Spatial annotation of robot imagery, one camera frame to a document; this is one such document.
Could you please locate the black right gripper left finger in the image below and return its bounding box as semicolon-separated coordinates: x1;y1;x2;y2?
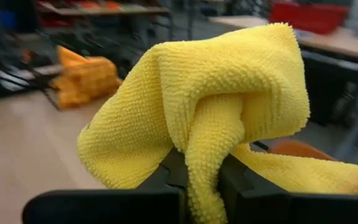
22;147;188;224

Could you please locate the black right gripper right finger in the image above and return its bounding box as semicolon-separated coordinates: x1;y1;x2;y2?
218;154;358;224

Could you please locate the orange microfiber towel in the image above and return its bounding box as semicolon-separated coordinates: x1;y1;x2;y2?
48;45;123;110

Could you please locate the yellow microfiber towel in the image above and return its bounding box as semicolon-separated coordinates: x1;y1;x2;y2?
76;22;358;224

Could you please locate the orange plastic basket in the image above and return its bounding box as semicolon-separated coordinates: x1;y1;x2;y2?
267;139;338;162

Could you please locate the wooden desk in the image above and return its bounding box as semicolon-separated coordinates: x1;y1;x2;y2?
208;15;358;63

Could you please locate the red plastic bin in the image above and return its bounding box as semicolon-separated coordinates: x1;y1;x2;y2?
268;1;349;35

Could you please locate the wooden shelf board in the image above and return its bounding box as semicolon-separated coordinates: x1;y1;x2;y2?
35;0;170;16

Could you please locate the black wire basket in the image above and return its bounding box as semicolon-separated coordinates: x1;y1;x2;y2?
0;37;127;110

